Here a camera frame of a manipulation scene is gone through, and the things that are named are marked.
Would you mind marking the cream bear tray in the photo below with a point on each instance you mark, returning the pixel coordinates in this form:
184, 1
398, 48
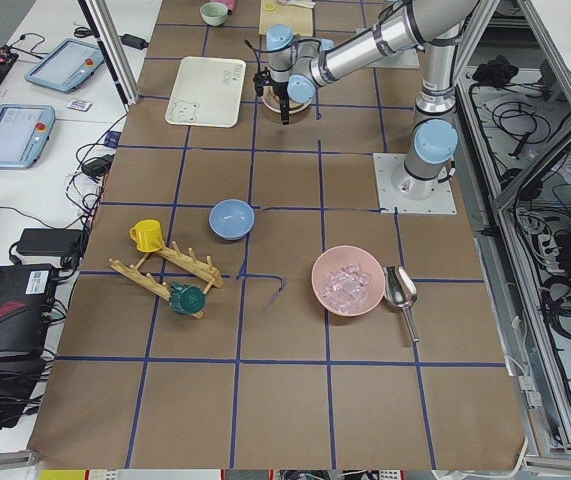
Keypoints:
207, 92

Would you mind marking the black power adapter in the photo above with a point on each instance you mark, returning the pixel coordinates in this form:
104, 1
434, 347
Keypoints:
48, 242

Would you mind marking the dark green cup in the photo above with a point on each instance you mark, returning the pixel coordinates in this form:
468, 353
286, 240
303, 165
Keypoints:
186, 299

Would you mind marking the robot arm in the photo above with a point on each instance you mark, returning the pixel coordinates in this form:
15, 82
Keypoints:
299, 66

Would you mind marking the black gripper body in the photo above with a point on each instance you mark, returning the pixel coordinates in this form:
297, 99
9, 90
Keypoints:
281, 90

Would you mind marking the white plate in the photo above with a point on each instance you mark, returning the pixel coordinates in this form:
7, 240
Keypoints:
272, 102

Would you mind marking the blue bowl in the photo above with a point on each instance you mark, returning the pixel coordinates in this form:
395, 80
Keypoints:
231, 219

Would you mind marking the teach pendant tablet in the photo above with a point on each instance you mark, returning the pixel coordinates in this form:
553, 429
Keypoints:
67, 66
24, 132

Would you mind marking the yellow cup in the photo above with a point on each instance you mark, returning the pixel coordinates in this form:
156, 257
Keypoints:
147, 235

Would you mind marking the teach pendant tablet far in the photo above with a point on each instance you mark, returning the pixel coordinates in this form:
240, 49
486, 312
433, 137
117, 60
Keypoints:
67, 66

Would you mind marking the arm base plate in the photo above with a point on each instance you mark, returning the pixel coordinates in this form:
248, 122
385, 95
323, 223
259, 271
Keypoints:
398, 192
405, 59

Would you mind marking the metal scoop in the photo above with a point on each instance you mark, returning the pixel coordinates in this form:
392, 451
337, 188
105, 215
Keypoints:
401, 294

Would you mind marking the pink bowl with ice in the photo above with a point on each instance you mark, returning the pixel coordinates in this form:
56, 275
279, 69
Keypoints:
348, 280

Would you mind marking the pink cloth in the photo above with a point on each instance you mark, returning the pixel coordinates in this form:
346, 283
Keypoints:
230, 4

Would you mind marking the green bowl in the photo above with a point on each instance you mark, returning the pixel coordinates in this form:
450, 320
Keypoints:
214, 13

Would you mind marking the wooden cutting board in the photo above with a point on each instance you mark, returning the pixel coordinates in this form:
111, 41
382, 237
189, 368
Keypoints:
299, 19

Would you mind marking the black laptop box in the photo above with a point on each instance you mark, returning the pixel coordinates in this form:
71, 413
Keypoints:
27, 294

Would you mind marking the teach pendant tablet near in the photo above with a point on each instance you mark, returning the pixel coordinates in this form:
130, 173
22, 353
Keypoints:
24, 132

